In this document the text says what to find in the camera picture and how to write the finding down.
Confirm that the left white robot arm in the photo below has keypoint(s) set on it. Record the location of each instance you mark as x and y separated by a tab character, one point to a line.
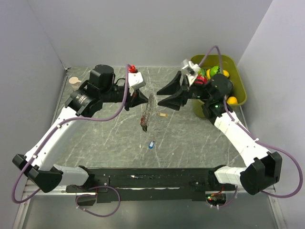
39	164

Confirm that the yellow banana toy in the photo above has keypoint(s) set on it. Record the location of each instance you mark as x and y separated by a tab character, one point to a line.
232	100

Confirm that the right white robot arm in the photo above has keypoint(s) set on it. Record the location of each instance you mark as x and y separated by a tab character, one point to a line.
262	168

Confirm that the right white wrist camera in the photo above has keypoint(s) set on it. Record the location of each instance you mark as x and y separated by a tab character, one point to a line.
190	70

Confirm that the olive green plastic bin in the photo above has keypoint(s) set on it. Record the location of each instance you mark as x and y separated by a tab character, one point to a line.
238	86

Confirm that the green lime toy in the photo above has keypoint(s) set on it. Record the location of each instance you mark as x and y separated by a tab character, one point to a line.
202	71

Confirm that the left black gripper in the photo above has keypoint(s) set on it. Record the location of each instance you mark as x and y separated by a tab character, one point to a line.
137	98

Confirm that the red dragon fruit toy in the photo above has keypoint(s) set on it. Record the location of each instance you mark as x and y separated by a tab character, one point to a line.
200	79

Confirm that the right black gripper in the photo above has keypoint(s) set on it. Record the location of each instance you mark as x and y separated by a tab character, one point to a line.
180	99

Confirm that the blue tagged key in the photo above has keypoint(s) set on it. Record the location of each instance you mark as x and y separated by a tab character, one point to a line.
152	144

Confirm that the red tagged key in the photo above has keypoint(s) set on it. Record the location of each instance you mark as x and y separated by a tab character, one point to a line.
143	121

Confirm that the grey bottle with beige cap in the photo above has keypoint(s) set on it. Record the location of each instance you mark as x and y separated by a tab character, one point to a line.
75	83

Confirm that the black mounting base plate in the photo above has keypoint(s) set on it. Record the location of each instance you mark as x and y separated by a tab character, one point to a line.
141	184

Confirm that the green watermelon toy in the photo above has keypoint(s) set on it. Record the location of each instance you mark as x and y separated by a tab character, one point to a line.
215	70

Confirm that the yellow lemon toy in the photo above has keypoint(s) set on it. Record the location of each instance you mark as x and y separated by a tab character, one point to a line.
225	73

